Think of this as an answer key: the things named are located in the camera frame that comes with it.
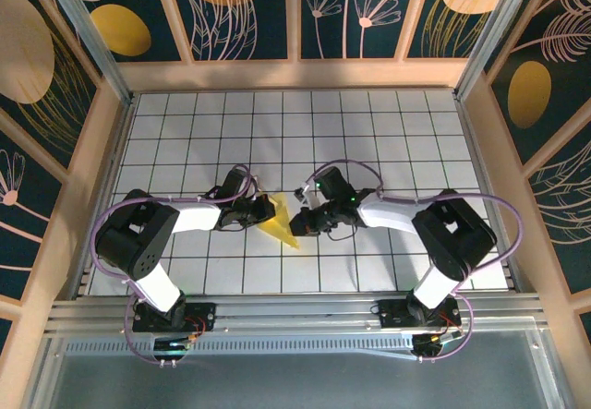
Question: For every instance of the yellow cloth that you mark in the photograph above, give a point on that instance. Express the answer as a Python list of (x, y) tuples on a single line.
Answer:
[(282, 224)]

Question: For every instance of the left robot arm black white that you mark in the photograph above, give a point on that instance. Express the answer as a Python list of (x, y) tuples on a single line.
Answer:
[(198, 217)]

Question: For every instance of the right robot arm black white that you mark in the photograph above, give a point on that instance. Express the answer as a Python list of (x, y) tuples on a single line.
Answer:
[(388, 215)]

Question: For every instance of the small circuit board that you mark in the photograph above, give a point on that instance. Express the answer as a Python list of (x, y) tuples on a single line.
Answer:
[(173, 344), (436, 340)]

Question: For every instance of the grey metal tray panel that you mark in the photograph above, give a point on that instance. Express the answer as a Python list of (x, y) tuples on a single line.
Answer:
[(295, 381)]

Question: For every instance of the aluminium table edge rail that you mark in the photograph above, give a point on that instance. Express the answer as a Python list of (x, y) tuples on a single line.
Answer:
[(295, 312)]

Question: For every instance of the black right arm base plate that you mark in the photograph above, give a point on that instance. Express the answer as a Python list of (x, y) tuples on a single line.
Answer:
[(392, 316)]

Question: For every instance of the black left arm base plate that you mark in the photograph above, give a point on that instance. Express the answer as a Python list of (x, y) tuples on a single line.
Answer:
[(203, 316)]

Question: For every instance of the aluminium side rail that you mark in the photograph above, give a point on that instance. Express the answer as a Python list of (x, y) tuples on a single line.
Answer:
[(117, 150), (476, 150)]

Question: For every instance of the aluminium corner post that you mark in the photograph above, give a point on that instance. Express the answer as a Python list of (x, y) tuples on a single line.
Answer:
[(491, 35), (88, 35)]

